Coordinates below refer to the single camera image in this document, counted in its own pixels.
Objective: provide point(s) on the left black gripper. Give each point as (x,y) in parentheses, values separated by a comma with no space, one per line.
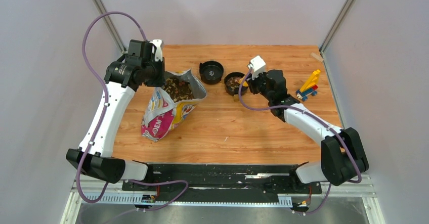
(160,81)

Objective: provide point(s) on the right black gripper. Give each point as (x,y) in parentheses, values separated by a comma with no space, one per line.
(251,82)

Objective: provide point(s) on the pet food bag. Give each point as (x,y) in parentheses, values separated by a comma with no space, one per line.
(163,114)

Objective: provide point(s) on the yellow plastic scoop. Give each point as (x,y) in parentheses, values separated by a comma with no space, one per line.
(243,82)

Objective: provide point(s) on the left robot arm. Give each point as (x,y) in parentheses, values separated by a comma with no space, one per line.
(142,65)

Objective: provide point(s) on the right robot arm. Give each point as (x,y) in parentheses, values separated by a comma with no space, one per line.
(343,157)

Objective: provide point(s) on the pet food kibble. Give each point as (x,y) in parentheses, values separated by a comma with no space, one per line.
(177,89)

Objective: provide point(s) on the black bowl right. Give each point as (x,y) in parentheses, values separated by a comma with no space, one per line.
(232,83)

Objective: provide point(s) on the black bowl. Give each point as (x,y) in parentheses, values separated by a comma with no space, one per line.
(232,83)
(211,72)

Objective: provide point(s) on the colourful toy block figure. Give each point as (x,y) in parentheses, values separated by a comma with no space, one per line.
(310,87)

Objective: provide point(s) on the black bowl left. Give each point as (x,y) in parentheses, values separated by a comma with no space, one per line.
(211,72)

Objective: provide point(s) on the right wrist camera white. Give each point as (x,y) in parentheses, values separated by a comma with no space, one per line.
(256,66)

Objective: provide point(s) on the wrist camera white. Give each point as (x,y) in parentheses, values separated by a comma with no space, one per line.
(256,66)
(157,53)

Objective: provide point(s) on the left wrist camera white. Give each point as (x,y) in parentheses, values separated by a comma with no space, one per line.
(157,53)

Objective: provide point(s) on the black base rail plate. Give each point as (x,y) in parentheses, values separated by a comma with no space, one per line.
(224,183)

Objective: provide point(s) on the right aluminium frame post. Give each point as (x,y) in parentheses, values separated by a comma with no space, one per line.
(336,25)

